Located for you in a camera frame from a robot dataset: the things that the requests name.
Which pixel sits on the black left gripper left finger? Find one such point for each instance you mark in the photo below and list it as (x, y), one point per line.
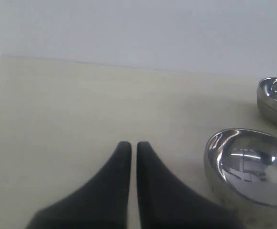
(101, 203)

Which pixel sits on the dimpled steel bowl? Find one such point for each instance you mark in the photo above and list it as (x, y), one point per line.
(243, 163)

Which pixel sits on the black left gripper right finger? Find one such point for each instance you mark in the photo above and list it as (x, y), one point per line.
(165, 202)

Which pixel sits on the smooth steel bowl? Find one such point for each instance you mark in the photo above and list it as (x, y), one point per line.
(267, 98)

